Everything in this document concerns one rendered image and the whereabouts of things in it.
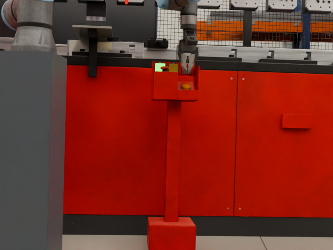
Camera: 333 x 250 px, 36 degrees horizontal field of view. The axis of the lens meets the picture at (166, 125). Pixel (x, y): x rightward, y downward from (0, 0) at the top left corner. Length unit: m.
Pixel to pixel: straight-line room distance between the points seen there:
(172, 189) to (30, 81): 0.89
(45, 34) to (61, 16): 1.51
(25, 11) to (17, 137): 0.41
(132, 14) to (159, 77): 1.09
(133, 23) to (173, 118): 1.11
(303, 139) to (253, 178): 0.32
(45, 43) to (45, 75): 0.12
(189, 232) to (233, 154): 0.53
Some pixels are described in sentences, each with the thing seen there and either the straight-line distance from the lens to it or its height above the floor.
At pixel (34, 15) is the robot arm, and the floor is 0.90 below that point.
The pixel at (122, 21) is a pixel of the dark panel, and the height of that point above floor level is 1.18.
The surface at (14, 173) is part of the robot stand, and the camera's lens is 1.70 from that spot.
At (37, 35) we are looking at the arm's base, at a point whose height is 0.83.
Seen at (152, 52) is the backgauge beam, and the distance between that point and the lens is 2.91.
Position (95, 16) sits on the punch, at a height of 1.10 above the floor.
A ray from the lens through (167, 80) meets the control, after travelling 2.19.
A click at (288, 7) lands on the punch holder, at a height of 1.18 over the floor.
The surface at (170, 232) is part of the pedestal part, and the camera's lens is 2.21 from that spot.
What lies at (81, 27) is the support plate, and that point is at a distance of 2.42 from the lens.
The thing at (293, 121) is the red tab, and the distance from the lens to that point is 2.62.
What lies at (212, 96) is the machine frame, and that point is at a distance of 2.54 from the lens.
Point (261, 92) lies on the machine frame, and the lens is 2.59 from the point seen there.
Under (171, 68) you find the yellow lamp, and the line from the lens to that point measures 2.35.
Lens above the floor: 0.55
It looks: level
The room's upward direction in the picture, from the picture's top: 2 degrees clockwise
